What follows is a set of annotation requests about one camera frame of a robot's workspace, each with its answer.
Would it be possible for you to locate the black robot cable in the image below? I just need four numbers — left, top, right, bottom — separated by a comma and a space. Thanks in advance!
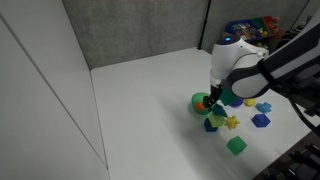
289, 94, 320, 137

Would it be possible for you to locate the purple round ridged disc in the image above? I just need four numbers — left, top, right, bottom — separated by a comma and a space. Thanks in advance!
229, 97, 245, 108

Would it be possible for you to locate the teal green rubber toy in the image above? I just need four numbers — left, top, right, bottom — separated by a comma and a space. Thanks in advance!
211, 103, 229, 118

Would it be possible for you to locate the light blue flat toy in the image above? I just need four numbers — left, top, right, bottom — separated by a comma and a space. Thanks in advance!
255, 101, 273, 114

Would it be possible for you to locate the blue hexagon block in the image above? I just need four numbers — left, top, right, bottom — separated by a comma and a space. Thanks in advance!
251, 113, 272, 129

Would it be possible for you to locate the small yellow rounded toy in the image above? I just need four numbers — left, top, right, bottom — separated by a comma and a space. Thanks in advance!
243, 97, 258, 108

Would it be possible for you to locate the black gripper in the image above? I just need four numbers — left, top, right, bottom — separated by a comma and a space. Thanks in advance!
202, 83, 224, 110

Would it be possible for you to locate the black vertical pole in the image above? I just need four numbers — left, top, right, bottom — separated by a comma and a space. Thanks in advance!
196, 0, 212, 51

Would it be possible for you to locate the colourful toy storage bin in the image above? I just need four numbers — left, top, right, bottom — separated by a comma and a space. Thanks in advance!
222, 15, 287, 43

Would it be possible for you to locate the green round plate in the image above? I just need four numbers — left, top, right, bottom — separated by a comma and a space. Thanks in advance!
190, 92, 212, 116

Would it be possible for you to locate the green cube block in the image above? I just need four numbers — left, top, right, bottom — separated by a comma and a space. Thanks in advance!
226, 135, 248, 156

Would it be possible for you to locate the black metal frame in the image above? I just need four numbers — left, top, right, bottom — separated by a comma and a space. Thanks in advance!
253, 131, 320, 180

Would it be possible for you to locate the dark blue small block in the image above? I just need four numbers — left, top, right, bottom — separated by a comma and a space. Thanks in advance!
203, 117, 219, 133

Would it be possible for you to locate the yellow-green cube block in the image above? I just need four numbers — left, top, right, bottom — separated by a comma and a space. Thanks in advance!
208, 113, 226, 128

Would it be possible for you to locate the yellow spiky toy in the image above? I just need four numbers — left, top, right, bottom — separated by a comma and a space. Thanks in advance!
224, 115, 241, 131

